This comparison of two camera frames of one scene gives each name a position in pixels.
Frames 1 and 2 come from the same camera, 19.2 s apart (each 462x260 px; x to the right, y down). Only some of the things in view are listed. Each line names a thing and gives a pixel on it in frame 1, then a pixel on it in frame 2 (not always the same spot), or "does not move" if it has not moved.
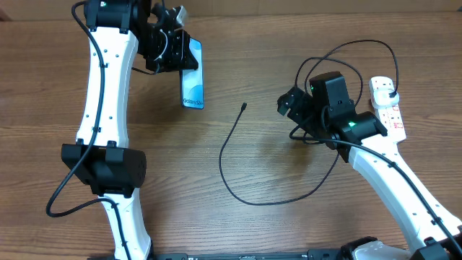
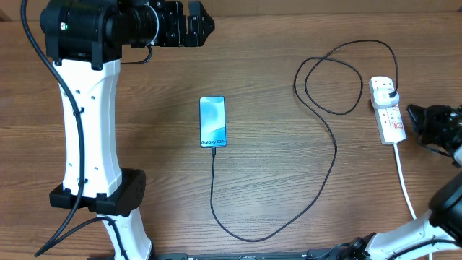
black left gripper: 181,56 -> 175,37
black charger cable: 317,59 -> 320,116
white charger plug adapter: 382,99 does not move
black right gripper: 303,104 -> 423,119
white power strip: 390,117 does not move
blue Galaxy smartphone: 192,92 -> 212,119
